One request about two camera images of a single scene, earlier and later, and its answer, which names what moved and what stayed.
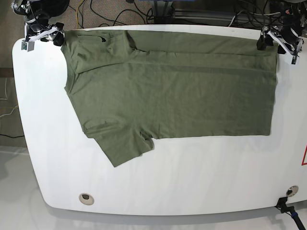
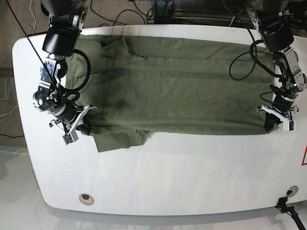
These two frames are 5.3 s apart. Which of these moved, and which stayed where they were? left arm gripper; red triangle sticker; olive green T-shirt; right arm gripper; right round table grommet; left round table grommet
Moved: right arm gripper; left arm gripper; olive green T-shirt
Stayed: red triangle sticker; right round table grommet; left round table grommet
